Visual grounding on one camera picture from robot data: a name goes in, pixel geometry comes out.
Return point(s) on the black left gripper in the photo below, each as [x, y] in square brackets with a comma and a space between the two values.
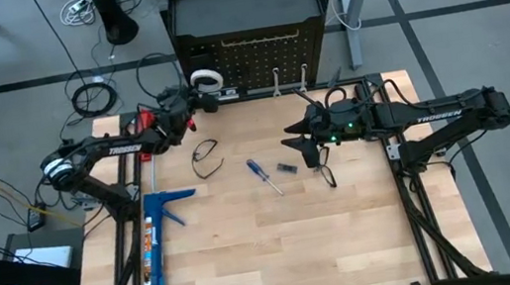
[176, 116]

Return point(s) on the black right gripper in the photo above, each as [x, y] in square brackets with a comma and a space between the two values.
[339, 123]

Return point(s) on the white tape roll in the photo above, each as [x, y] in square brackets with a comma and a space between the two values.
[198, 76]

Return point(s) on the small black block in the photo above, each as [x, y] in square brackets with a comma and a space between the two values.
[287, 168]

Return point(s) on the black safety glasses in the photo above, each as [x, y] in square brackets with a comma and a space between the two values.
[329, 177]
[193, 161]

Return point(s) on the silver combination wrench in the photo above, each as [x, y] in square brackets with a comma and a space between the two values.
[276, 82]
[303, 75]

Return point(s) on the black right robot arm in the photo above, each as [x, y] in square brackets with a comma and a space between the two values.
[441, 115]

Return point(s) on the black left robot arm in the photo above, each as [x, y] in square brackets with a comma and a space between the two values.
[126, 149]

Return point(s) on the red hand tool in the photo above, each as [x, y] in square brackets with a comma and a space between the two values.
[146, 120]

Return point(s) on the black flashlight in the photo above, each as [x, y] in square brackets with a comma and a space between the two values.
[360, 90]

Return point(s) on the silver hex key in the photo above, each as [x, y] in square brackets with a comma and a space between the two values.
[153, 174]

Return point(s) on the black desk leg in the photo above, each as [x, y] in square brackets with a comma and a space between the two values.
[119, 26]

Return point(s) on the black pegboard tool cart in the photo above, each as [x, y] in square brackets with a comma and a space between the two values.
[246, 6]

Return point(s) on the blue caulking gun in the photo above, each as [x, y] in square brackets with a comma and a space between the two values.
[153, 256]

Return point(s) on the black power adapter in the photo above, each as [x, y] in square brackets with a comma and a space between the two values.
[36, 219]

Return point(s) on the black metal side stand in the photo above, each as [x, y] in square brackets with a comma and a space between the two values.
[13, 274]

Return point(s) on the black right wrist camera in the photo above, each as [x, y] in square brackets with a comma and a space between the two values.
[310, 155]

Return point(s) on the black aluminium table frame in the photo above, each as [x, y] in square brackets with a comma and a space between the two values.
[253, 96]

